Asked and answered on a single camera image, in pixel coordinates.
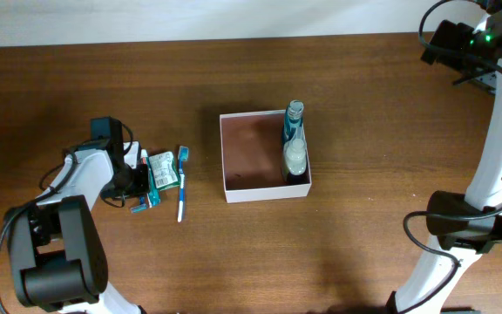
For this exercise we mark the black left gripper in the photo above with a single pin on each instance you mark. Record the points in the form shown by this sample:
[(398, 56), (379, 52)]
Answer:
[(142, 187)]

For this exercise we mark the green Dettol soap pack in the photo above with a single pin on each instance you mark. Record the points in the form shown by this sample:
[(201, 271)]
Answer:
[(164, 171)]

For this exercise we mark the blue white toothbrush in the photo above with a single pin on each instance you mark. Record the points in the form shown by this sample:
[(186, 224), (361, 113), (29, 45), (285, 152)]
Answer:
[(182, 158)]

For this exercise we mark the clear pump soap bottle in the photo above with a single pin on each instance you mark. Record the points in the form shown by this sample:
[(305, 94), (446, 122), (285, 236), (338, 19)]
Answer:
[(294, 162)]

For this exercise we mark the teal mouthwash bottle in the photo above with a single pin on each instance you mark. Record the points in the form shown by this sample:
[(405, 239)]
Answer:
[(293, 118)]

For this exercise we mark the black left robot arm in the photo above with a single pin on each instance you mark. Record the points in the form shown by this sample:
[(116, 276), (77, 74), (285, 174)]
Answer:
[(57, 261)]

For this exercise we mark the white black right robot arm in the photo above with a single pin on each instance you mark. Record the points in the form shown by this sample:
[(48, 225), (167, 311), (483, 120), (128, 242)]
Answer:
[(462, 227)]

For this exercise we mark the green white toothpaste tube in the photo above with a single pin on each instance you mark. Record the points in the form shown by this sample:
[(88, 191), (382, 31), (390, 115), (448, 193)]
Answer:
[(153, 194)]

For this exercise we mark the white open cardboard box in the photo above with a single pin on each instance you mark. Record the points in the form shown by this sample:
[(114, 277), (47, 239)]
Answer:
[(251, 157)]

